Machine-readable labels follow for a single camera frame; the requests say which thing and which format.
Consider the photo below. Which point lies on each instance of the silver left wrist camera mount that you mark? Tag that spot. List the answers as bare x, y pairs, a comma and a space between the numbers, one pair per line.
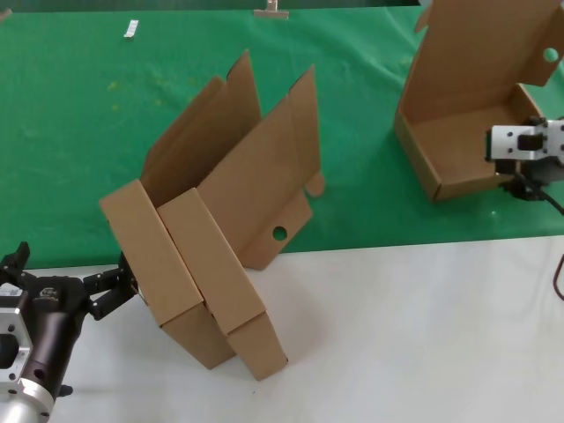
13, 335

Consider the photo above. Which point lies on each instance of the small white label strip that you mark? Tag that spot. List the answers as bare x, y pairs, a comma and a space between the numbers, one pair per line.
131, 30

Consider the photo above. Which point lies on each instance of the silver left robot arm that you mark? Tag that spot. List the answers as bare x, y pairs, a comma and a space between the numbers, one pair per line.
22, 405

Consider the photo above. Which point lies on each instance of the metal cloth clip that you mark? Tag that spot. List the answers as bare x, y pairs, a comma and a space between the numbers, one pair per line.
271, 14

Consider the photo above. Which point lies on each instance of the green table cloth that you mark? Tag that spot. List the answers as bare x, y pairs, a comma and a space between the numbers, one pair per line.
66, 132

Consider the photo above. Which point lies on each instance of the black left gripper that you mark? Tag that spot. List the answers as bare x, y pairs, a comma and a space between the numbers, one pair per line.
53, 326

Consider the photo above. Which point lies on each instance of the brown cardboard box lid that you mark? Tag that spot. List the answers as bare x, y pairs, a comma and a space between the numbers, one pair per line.
462, 141
211, 264
150, 251

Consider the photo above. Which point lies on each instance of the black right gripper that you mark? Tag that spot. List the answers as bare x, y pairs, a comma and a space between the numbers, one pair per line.
529, 176

